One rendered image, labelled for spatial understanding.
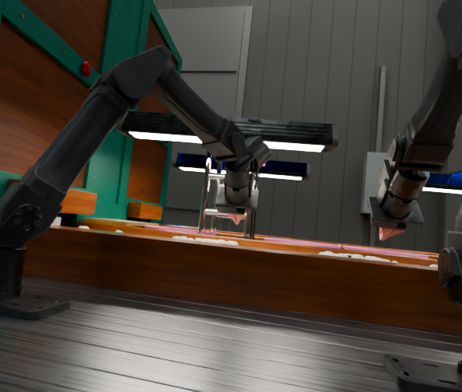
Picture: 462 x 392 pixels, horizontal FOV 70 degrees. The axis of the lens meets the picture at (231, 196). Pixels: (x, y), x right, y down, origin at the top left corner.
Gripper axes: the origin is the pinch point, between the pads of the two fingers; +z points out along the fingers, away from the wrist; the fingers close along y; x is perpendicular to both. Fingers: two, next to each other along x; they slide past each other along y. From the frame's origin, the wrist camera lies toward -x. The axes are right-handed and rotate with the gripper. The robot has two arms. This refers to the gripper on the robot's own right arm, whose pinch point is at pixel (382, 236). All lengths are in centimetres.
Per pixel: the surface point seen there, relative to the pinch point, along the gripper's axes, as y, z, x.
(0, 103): 89, -24, -7
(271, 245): 24.7, 19.6, -8.9
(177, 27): 135, 47, -290
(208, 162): 48, 8, -31
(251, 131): 33.3, -10.1, -24.4
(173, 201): 117, 159, -156
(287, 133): 23.5, -10.1, -24.5
